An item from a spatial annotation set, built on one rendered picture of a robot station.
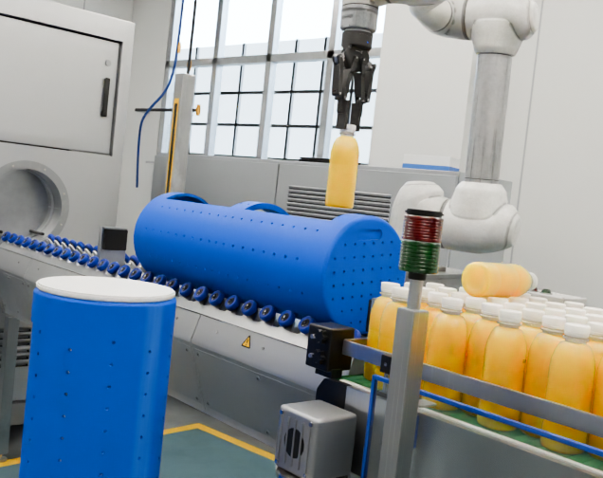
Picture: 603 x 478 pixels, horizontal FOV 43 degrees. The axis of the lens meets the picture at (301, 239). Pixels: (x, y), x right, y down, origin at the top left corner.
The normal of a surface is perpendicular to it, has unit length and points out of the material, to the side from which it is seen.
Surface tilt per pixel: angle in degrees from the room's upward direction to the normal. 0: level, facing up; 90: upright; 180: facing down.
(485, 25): 99
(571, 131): 90
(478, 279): 90
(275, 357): 71
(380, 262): 90
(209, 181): 90
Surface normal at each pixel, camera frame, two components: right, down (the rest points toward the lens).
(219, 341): -0.67, -0.37
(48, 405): -0.41, 0.00
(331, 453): 0.65, 0.11
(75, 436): 0.03, 0.05
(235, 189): -0.66, -0.04
